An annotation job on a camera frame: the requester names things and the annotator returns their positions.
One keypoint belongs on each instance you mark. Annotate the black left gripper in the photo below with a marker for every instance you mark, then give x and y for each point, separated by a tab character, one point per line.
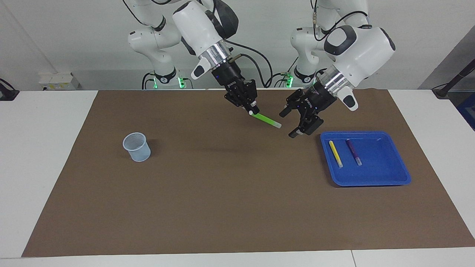
321	98

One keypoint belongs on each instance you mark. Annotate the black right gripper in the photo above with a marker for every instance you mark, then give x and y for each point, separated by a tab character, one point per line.
230	76

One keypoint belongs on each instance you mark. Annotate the green highlighter pen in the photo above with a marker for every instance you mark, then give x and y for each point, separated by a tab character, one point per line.
267	119

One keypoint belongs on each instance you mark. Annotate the yellow highlighter pen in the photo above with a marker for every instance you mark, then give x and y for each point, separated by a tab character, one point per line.
336	154

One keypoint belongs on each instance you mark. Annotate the purple highlighter pen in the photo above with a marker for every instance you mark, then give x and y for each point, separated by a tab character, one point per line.
353	151

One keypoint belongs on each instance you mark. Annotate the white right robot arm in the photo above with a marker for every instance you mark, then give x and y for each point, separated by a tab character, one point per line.
200	26

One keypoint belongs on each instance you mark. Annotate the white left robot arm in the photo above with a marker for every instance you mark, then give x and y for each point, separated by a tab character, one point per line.
363	48

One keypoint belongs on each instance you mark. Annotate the blue plastic tray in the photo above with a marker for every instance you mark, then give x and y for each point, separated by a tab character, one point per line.
382	167

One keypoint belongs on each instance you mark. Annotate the brown table mat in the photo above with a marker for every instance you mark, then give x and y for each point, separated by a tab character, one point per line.
237	204

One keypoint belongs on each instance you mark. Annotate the pale blue mesh pen cup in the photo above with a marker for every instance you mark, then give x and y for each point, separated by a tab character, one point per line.
138	150

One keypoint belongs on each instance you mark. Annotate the black stand pole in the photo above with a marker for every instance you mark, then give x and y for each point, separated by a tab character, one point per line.
454	79

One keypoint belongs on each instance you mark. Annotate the blue crate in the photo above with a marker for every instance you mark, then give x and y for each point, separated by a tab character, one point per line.
468	111

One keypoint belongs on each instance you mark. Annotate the black table clamp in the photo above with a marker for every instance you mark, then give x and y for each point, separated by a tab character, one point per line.
7	94

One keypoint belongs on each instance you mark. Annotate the white wall socket box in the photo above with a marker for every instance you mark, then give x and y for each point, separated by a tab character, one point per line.
57	79

